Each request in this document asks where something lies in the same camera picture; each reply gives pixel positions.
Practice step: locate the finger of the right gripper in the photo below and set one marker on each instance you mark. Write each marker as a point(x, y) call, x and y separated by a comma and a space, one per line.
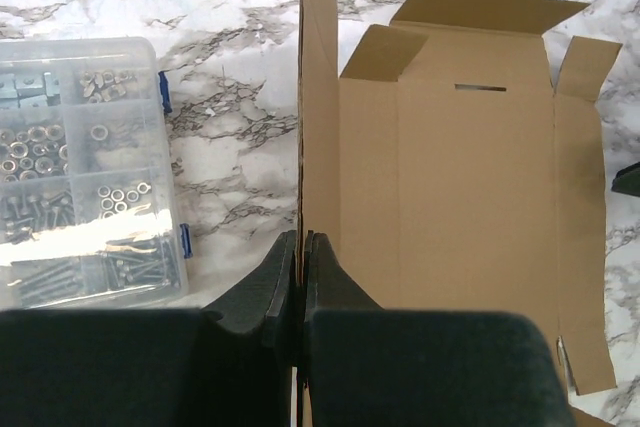
point(627, 180)

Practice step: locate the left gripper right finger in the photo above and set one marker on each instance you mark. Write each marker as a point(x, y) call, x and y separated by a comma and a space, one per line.
point(335, 307)

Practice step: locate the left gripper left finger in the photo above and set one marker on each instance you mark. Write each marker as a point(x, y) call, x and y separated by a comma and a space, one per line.
point(257, 314)

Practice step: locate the brown cardboard box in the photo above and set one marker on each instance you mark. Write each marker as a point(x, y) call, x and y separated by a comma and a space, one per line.
point(462, 186)

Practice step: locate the clear plastic screw organizer box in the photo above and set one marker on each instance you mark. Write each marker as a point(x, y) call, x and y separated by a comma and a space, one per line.
point(88, 213)

